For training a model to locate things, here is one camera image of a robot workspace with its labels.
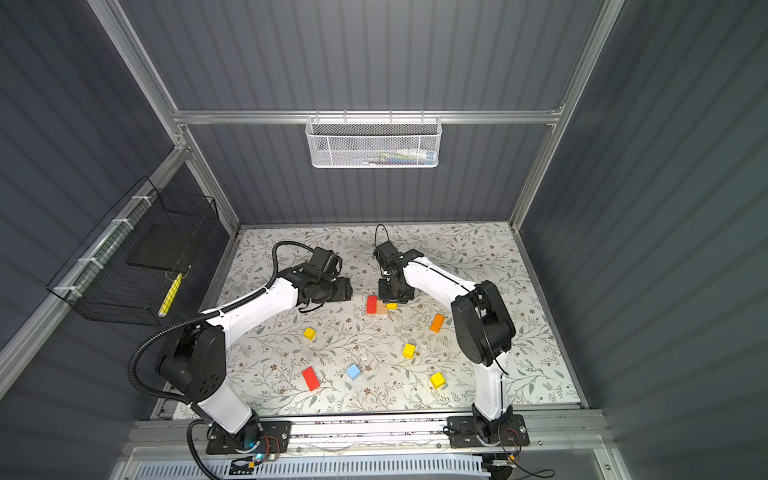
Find black flat pad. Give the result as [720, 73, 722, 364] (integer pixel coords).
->
[126, 225, 205, 273]

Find yellow cube lower right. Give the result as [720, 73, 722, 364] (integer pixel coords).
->
[429, 372, 446, 390]

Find light blue cube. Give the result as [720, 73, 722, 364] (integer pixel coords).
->
[346, 364, 361, 380]

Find small yellow cube left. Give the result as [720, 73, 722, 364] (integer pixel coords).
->
[303, 327, 317, 341]

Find small yellow cube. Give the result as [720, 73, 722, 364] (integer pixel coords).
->
[403, 343, 416, 359]
[303, 327, 317, 341]

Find red block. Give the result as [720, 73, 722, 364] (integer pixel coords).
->
[366, 295, 378, 315]
[302, 367, 320, 391]

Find orange block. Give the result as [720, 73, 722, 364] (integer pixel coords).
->
[429, 314, 445, 333]

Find yellow marker pen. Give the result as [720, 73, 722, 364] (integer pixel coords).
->
[157, 273, 184, 318]

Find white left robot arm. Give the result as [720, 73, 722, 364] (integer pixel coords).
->
[156, 269, 352, 454]

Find white wire mesh basket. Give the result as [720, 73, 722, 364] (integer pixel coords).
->
[305, 118, 443, 169]

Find aluminium mounting rail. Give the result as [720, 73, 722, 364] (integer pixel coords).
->
[119, 409, 613, 461]

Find pens in white basket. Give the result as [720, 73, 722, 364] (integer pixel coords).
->
[357, 148, 438, 167]

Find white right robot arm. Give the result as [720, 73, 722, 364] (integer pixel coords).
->
[374, 249, 516, 445]

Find black wire basket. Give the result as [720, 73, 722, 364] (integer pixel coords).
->
[47, 177, 220, 326]

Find small yellow cube middle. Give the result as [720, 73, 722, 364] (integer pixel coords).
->
[403, 343, 416, 359]

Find white perforated vent panel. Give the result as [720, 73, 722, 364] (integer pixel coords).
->
[131, 454, 493, 480]

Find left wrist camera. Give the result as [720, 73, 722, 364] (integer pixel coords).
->
[305, 247, 343, 281]

